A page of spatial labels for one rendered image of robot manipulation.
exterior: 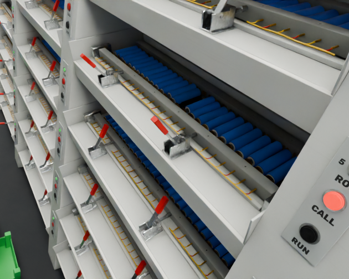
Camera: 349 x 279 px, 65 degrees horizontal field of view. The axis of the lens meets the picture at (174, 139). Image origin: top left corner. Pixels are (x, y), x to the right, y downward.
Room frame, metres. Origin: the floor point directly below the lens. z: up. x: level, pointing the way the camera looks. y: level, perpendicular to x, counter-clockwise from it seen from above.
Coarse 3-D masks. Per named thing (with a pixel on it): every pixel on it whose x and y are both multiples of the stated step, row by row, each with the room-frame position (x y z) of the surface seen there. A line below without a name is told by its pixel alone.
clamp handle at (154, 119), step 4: (152, 120) 0.34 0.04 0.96; (156, 120) 0.34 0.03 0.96; (156, 124) 0.34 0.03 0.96; (160, 124) 0.34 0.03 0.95; (160, 128) 0.35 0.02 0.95; (164, 128) 0.35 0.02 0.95; (164, 132) 0.35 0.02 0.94; (168, 136) 0.36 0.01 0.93; (176, 136) 0.38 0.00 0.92; (172, 140) 0.37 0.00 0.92; (176, 140) 0.38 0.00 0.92
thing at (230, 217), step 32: (128, 32) 0.77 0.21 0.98; (96, 64) 0.66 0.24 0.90; (192, 64) 0.61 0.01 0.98; (96, 96) 0.58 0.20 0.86; (128, 96) 0.53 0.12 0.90; (128, 128) 0.46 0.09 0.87; (288, 128) 0.43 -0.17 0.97; (160, 160) 0.38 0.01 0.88; (192, 160) 0.37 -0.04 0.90; (192, 192) 0.31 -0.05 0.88; (224, 192) 0.31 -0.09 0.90; (224, 224) 0.27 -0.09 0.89; (256, 224) 0.24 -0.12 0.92
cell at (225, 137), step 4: (244, 124) 0.45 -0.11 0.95; (248, 124) 0.45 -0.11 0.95; (236, 128) 0.43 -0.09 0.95; (240, 128) 0.43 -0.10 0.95; (244, 128) 0.43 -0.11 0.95; (248, 128) 0.44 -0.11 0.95; (252, 128) 0.44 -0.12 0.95; (228, 132) 0.42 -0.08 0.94; (232, 132) 0.42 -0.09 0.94; (236, 132) 0.42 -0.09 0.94; (240, 132) 0.43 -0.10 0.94; (244, 132) 0.43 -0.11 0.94; (220, 136) 0.41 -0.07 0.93; (224, 136) 0.41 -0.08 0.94; (228, 136) 0.41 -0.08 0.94; (232, 136) 0.41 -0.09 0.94; (236, 136) 0.42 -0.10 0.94; (224, 140) 0.41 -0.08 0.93; (228, 140) 0.41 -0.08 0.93
